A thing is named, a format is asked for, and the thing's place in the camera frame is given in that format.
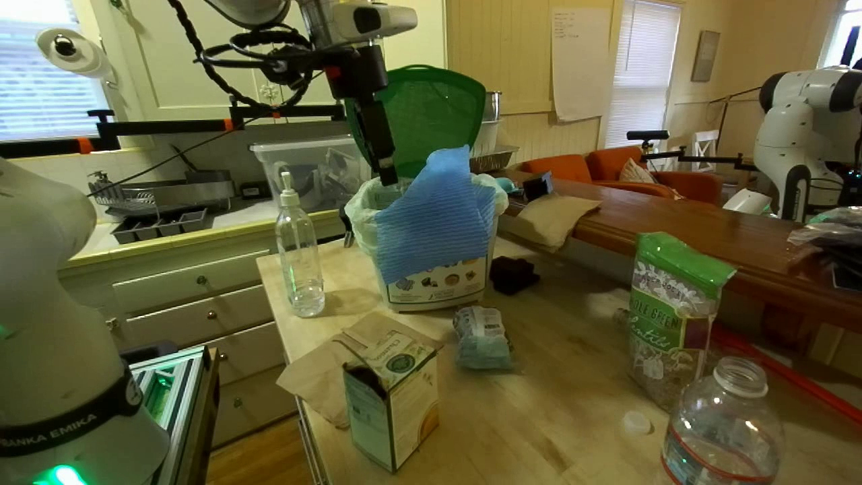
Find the white bottle cap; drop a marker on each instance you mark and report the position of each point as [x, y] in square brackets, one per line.
[635, 422]

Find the cream drawer cabinet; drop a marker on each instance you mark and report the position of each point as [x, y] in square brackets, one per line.
[192, 296]

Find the paper towel roll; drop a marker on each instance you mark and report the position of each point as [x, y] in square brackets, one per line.
[75, 52]

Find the black compartment tray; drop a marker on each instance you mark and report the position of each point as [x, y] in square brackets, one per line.
[163, 225]

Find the clear glass bottle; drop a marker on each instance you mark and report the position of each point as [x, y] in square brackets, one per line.
[299, 256]

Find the white wall paper sheet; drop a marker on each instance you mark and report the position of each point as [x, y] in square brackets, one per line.
[580, 62]

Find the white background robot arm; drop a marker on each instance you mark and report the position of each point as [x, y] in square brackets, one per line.
[798, 125]

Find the black camera stand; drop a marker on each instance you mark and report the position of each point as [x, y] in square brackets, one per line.
[647, 136]

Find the metal pan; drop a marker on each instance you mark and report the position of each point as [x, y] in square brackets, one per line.
[164, 193]

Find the brown wooden table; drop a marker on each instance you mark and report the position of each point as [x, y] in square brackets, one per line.
[717, 244]

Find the white compost basket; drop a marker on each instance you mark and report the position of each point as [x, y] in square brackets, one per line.
[439, 287]

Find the aluminium frame rail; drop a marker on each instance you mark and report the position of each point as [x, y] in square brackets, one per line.
[176, 393]

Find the black clamp bar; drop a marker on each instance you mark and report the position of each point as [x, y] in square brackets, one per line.
[169, 125]

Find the framed wall picture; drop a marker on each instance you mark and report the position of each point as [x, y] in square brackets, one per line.
[704, 55]

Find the green printed snack bag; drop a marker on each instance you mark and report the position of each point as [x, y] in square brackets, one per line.
[674, 306]

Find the small black cloth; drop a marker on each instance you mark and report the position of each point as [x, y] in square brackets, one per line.
[511, 276]

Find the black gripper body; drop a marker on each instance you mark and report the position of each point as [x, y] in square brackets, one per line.
[355, 70]

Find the green basket lid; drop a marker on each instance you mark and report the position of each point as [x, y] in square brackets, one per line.
[432, 110]

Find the beige cloth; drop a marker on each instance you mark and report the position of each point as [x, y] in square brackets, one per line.
[552, 218]

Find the clear plastic container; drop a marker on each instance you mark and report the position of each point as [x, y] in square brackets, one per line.
[311, 171]

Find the beige sofa pillow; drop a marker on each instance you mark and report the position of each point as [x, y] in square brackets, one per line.
[635, 172]

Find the large clear plastic bottle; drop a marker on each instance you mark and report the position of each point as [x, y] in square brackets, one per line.
[722, 432]

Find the white green printed carton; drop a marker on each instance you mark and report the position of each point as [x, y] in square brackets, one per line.
[393, 413]

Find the blue striped cloth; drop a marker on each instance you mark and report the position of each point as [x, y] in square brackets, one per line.
[433, 218]

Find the steel pot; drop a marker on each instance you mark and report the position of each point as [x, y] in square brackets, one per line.
[490, 125]

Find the blue wipes pack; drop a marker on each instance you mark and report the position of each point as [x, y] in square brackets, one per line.
[483, 339]

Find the orange sofa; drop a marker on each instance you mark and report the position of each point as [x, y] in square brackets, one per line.
[608, 166]

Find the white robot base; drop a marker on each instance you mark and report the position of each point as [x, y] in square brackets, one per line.
[53, 358]

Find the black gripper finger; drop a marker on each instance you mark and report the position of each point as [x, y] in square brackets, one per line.
[365, 125]
[383, 125]

